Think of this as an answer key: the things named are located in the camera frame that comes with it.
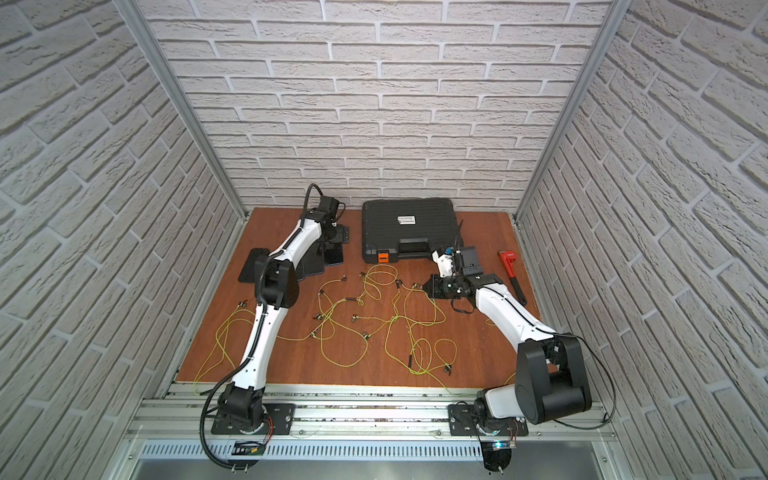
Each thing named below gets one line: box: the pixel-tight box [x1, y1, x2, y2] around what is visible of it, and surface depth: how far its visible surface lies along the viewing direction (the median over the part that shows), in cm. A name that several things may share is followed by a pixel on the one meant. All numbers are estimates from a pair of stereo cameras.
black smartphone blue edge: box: [329, 224, 350, 244], surface depth 105 cm
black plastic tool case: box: [361, 197, 457, 264], surface depth 109 cm
